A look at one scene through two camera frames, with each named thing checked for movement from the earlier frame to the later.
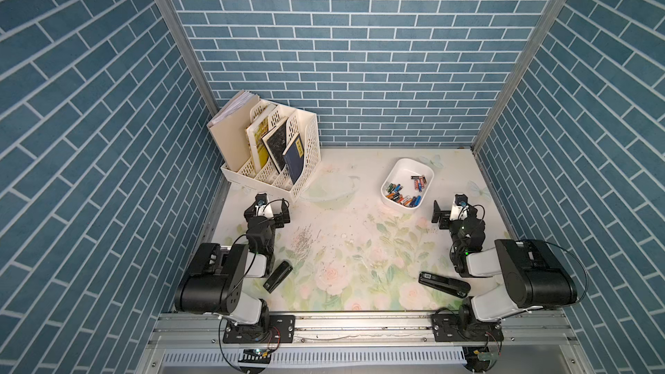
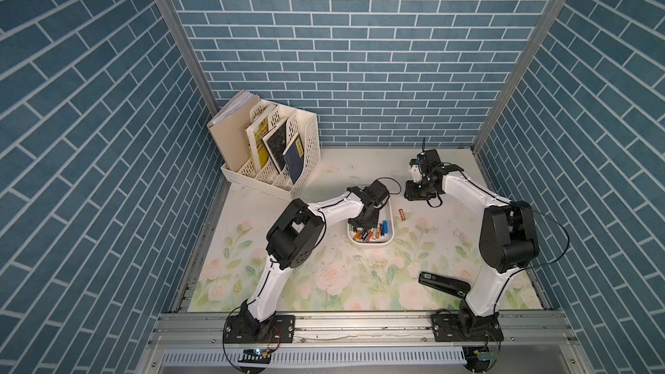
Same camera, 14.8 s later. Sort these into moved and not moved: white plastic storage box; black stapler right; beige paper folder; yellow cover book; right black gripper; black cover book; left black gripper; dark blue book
Moved: white plastic storage box; left black gripper; right black gripper
Not moved: black cover book; yellow cover book; dark blue book; beige paper folder; black stapler right
